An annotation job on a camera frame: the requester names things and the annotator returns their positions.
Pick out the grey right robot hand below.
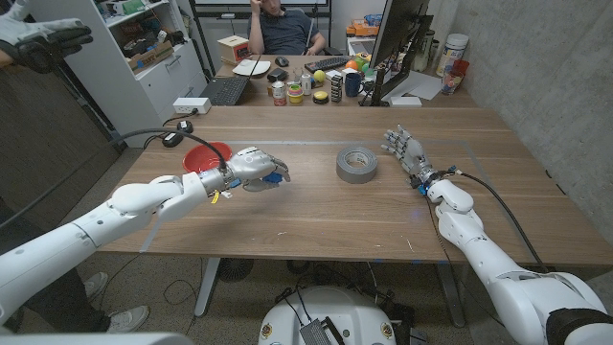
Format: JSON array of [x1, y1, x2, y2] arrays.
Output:
[[380, 124, 436, 181]]

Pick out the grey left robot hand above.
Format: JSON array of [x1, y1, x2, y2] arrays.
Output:
[[227, 146, 292, 194]]

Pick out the red bowl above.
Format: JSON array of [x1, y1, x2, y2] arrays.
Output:
[[182, 141, 234, 174]]

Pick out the white paper sheets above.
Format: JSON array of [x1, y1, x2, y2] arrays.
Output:
[[382, 70, 444, 102]]

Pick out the printed tin can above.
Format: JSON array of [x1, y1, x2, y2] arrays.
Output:
[[271, 80, 287, 107]]

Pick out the black laptop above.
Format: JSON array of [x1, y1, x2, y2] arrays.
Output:
[[198, 52, 262, 107]]

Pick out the printed plastic cup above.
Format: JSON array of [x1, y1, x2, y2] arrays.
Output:
[[441, 70, 464, 96]]

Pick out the white power strip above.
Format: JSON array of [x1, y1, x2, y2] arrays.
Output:
[[171, 97, 213, 115]]

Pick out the blue mug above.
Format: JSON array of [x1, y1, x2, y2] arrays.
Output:
[[344, 72, 365, 99]]

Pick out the white flat disc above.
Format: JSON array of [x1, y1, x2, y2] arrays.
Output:
[[232, 58, 272, 78]]

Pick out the red cup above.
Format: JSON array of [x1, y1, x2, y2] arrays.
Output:
[[449, 58, 471, 85]]

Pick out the white canister with blue label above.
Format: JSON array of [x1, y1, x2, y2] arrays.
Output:
[[435, 33, 470, 78]]

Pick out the round floor fan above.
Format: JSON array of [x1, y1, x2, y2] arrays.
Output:
[[217, 257, 255, 283]]

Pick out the wooden box with red print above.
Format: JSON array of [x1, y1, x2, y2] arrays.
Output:
[[216, 34, 252, 66]]

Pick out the white shelf cabinet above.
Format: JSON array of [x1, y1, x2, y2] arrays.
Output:
[[23, 0, 208, 149]]

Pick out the black keyboard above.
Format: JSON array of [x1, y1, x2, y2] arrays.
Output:
[[304, 56, 353, 74]]

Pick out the black computer monitor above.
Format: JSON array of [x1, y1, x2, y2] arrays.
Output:
[[359, 0, 435, 107]]

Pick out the grey table leg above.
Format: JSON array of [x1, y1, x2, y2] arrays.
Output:
[[435, 262, 466, 329], [193, 257, 222, 318]]

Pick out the seated person in dark shirt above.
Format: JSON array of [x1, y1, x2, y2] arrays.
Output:
[[247, 0, 328, 57]]

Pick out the orange toy vehicle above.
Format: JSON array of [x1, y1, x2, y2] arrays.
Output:
[[346, 18, 379, 38]]

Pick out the cardboard box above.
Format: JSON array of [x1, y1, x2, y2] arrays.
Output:
[[126, 40, 175, 74]]

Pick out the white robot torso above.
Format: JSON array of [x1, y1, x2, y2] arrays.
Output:
[[258, 286, 397, 345]]

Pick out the white sneaker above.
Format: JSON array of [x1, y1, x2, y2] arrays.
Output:
[[105, 305, 150, 334], [83, 271, 110, 302]]

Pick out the dark trouser leg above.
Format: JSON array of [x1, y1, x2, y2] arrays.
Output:
[[23, 267, 111, 334]]

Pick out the black white teleoperation glove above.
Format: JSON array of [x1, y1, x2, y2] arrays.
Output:
[[0, 0, 94, 75]]

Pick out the grey duct tape roll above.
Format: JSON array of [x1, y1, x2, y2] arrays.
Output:
[[335, 146, 379, 185]]

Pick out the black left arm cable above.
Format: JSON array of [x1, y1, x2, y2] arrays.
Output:
[[0, 126, 229, 230]]

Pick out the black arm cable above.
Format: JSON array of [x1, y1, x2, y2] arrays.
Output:
[[447, 168, 551, 275], [0, 126, 229, 230]]

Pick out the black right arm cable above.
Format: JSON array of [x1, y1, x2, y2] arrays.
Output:
[[447, 168, 551, 275]]

